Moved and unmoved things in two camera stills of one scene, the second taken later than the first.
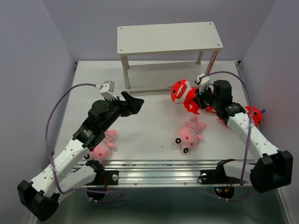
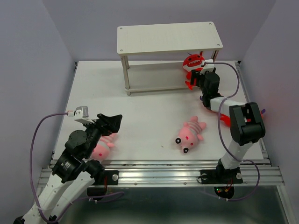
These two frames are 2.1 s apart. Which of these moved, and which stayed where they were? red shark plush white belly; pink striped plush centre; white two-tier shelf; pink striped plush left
Moved: red shark plush white belly
Stayed: white two-tier shelf; pink striped plush centre; pink striped plush left
